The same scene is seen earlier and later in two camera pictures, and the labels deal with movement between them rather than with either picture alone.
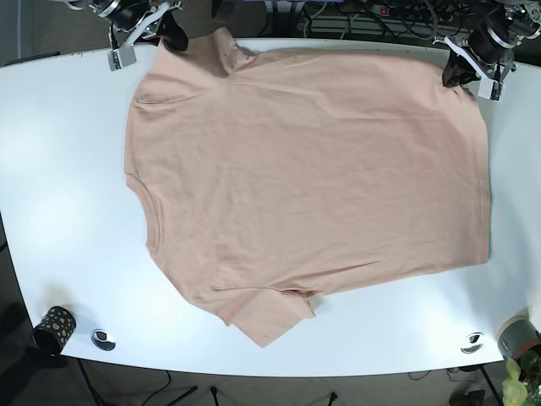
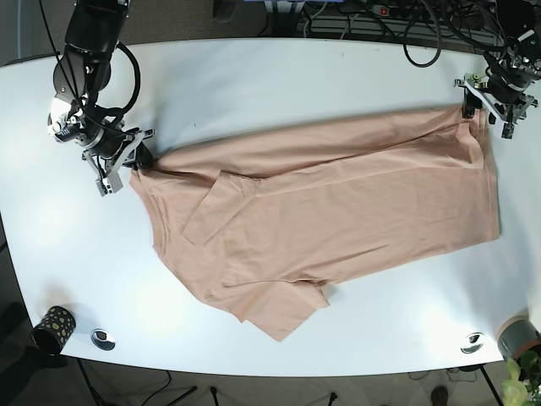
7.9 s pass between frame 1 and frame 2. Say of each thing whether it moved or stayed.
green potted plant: stayed
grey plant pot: stayed
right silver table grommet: stayed
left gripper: moved
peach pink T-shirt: moved
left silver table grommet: stayed
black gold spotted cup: stayed
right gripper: moved
